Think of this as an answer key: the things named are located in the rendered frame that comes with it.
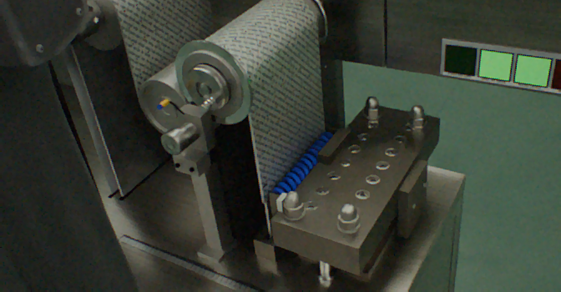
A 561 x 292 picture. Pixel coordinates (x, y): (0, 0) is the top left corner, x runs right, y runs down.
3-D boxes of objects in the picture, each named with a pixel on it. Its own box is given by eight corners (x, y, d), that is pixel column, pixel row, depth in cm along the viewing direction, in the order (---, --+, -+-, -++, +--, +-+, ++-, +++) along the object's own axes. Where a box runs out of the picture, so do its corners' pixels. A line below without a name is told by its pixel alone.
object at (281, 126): (262, 203, 99) (248, 113, 89) (323, 133, 116) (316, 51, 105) (264, 203, 99) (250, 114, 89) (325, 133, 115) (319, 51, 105)
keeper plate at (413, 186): (396, 235, 105) (397, 189, 98) (416, 203, 111) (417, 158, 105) (410, 239, 103) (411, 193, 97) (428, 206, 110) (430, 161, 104)
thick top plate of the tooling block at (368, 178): (274, 244, 98) (270, 219, 94) (367, 126, 125) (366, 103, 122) (359, 275, 90) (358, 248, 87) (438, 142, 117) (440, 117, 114)
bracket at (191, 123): (196, 258, 107) (160, 123, 90) (216, 236, 111) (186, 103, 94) (218, 266, 104) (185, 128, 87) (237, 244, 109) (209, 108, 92)
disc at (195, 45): (184, 114, 97) (165, 34, 89) (186, 113, 97) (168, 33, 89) (256, 133, 90) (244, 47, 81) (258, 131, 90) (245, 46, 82)
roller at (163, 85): (147, 131, 105) (131, 73, 98) (226, 70, 123) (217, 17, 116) (198, 145, 99) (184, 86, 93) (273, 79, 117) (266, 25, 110)
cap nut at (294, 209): (280, 216, 94) (276, 196, 92) (290, 203, 97) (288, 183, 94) (299, 223, 93) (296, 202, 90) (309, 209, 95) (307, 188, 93)
